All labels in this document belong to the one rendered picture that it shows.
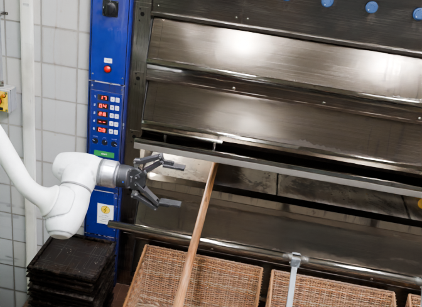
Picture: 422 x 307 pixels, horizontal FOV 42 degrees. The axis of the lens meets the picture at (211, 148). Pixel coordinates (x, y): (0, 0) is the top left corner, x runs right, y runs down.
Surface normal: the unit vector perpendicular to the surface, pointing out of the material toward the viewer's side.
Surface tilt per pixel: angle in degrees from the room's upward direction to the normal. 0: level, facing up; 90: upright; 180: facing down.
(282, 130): 70
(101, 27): 90
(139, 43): 90
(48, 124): 90
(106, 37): 90
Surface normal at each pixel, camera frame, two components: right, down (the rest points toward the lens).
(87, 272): 0.12, -0.90
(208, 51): -0.09, 0.07
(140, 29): -0.14, 0.40
